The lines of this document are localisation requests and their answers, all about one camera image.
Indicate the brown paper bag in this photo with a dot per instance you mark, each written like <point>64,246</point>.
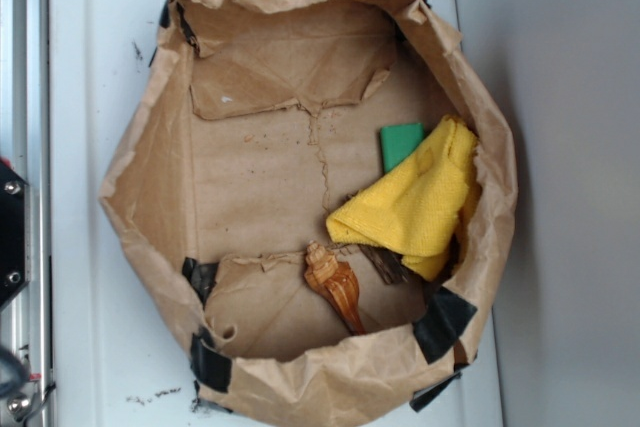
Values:
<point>260,119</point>

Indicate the yellow microfiber cloth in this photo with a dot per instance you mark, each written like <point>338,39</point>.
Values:
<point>420,205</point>

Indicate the dark brown bark piece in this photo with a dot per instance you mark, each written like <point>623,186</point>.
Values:
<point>386,263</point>

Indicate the brown spiral conch shell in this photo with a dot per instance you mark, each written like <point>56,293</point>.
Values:
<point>336,282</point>

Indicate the green rectangular block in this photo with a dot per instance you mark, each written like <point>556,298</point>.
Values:
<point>398,142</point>

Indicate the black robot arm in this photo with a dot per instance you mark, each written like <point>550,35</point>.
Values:
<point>13,218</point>

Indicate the white plastic tray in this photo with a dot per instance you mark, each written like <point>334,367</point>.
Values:
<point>117,364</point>

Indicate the aluminium frame rail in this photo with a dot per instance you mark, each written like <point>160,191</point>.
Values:
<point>27,371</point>

